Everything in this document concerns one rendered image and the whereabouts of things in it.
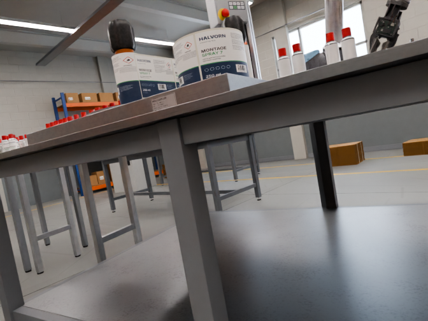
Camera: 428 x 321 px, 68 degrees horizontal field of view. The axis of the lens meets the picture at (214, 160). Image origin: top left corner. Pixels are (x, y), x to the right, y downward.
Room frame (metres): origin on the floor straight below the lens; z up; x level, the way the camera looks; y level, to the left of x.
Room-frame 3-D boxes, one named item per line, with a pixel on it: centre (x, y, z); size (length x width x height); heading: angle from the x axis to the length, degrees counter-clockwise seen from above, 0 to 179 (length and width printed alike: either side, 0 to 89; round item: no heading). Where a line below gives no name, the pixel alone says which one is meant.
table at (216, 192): (4.02, 0.56, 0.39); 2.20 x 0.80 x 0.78; 46
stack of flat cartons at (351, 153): (5.27, -2.09, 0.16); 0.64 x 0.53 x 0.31; 51
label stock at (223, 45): (0.92, -0.04, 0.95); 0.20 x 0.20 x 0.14
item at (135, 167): (6.98, 1.81, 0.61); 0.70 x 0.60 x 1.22; 58
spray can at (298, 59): (1.36, -0.42, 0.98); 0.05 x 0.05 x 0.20
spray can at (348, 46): (1.25, -0.59, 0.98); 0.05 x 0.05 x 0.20
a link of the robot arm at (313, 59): (1.66, -0.58, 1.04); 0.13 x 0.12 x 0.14; 98
